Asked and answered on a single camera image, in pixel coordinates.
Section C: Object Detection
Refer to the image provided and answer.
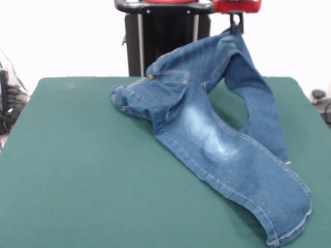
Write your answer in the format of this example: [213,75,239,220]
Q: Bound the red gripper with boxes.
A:
[214,0,260,34]

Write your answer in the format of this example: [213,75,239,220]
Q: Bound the blue denim jeans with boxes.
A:
[108,27,312,246]

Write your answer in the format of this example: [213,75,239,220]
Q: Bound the black round knob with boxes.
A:
[311,89,327,100]

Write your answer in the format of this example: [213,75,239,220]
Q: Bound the dark green table cloth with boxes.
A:
[0,76,331,248]

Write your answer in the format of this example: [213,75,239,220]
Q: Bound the black robot pedestal with handle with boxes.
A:
[113,0,216,78]

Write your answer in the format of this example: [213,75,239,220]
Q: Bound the black cable tangle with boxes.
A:
[0,48,29,135]

